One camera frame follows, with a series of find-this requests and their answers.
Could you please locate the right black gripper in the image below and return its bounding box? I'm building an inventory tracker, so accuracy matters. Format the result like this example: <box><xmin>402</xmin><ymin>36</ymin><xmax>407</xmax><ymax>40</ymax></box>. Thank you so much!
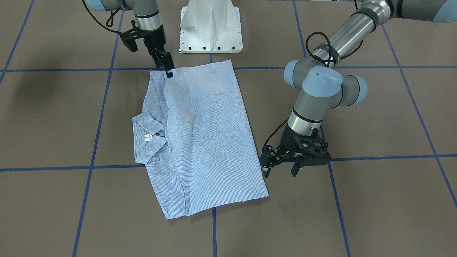
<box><xmin>142</xmin><ymin>26</ymin><xmax>175</xmax><ymax>78</ymax></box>

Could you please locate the blue white striped shirt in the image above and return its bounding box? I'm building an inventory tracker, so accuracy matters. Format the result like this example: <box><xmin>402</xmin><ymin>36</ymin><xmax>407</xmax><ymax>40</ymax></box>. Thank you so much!
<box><xmin>132</xmin><ymin>60</ymin><xmax>269</xmax><ymax>220</ymax></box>

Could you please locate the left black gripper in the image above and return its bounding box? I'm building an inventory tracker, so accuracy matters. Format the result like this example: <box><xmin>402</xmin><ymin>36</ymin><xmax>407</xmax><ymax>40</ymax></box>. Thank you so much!
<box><xmin>259</xmin><ymin>125</ymin><xmax>330</xmax><ymax>178</ymax></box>

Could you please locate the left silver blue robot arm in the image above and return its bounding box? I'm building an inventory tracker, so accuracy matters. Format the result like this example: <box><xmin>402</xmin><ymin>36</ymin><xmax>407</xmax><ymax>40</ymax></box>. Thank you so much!
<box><xmin>259</xmin><ymin>0</ymin><xmax>457</xmax><ymax>178</ymax></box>

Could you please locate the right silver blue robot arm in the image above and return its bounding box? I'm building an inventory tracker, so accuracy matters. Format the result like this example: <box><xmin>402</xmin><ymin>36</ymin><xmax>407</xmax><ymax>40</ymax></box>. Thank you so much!
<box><xmin>82</xmin><ymin>0</ymin><xmax>175</xmax><ymax>78</ymax></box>

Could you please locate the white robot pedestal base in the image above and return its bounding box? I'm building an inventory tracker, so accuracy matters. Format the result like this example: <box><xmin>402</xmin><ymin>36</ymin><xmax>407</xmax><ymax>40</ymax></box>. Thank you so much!
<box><xmin>179</xmin><ymin>0</ymin><xmax>243</xmax><ymax>54</ymax></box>

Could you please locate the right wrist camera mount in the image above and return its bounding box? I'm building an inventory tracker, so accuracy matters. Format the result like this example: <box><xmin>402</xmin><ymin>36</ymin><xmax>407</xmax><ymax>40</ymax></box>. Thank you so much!
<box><xmin>120</xmin><ymin>20</ymin><xmax>142</xmax><ymax>52</ymax></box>

